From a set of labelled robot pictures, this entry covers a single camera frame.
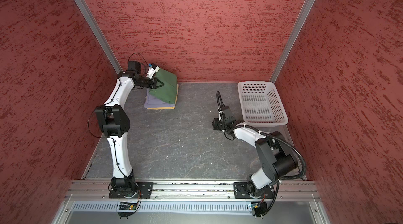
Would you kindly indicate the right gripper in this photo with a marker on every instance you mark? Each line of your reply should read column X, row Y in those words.
column 215, row 124

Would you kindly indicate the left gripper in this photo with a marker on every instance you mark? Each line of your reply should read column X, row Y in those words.
column 153, row 82

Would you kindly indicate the green skirt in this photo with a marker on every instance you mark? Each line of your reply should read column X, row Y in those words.
column 165, row 87

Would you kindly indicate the lavender skirt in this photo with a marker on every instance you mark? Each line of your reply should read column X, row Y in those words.
column 153, row 103

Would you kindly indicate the yellow skirt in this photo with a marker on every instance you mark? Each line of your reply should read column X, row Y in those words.
column 161, row 98

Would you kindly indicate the white plastic basket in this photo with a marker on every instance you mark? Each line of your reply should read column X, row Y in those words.
column 261, row 104

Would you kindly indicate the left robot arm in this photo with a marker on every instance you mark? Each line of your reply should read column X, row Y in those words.
column 115, row 125

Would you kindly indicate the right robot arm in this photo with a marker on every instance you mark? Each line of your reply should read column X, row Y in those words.
column 276, row 158

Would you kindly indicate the right small circuit board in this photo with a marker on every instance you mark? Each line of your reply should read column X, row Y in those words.
column 257, row 207

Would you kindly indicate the small circuit board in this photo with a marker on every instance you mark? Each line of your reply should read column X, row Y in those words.
column 257, row 207
column 128, row 206

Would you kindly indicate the left small circuit board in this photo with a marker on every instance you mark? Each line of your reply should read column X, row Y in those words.
column 128, row 206

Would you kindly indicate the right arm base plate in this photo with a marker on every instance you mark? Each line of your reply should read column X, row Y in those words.
column 246, row 190

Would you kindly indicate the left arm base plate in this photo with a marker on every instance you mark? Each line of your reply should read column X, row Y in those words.
column 143, row 190

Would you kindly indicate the left corner aluminium post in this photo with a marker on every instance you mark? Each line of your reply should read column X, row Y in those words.
column 84, row 9

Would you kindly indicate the corner aluminium post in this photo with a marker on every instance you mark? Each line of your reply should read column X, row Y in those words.
column 299, row 23
column 84, row 9

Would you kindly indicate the aluminium front rail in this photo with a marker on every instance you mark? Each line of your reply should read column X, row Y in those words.
column 192, row 190

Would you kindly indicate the right corner aluminium post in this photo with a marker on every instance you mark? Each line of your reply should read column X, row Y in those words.
column 299, row 23

